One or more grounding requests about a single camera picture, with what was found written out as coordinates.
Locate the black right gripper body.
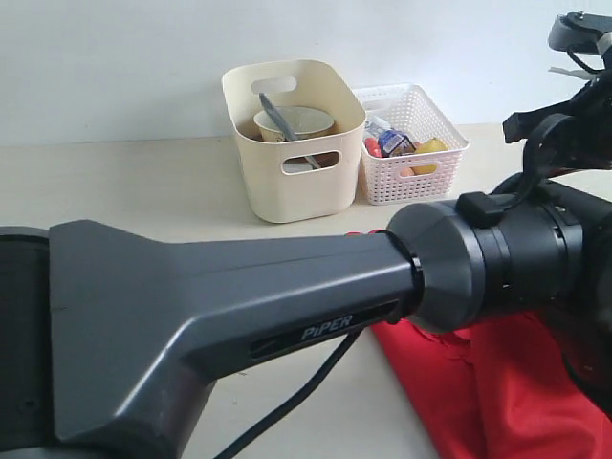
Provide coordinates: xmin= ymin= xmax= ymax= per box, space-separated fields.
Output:
xmin=522 ymin=71 xmax=611 ymax=177

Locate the yellow lemon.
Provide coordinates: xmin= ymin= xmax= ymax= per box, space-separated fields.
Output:
xmin=411 ymin=138 xmax=448 ymax=175

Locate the red sausage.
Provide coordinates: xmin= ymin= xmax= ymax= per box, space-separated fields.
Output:
xmin=363 ymin=137 xmax=383 ymax=158

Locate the pale green ceramic bowl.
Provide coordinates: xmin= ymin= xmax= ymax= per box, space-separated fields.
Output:
xmin=253 ymin=106 xmax=335 ymax=142

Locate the silver table knife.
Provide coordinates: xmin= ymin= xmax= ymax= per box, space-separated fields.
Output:
xmin=258 ymin=93 xmax=302 ymax=142

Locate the stainless steel cup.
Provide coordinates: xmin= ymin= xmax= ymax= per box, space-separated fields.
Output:
xmin=282 ymin=162 xmax=313 ymax=174

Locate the red scalloped cloth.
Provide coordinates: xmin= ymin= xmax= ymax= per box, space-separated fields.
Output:
xmin=344 ymin=229 xmax=612 ymax=459

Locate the brown wooden plate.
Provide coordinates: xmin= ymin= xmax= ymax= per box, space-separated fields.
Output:
xmin=305 ymin=151 xmax=340 ymax=169

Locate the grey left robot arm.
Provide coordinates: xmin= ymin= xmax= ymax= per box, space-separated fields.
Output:
xmin=1 ymin=177 xmax=611 ymax=458

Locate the white perforated plastic basket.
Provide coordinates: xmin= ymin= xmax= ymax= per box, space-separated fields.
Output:
xmin=354 ymin=83 xmax=470 ymax=206

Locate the cream plastic storage bin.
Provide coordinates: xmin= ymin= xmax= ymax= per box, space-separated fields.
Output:
xmin=222 ymin=59 xmax=365 ymax=223

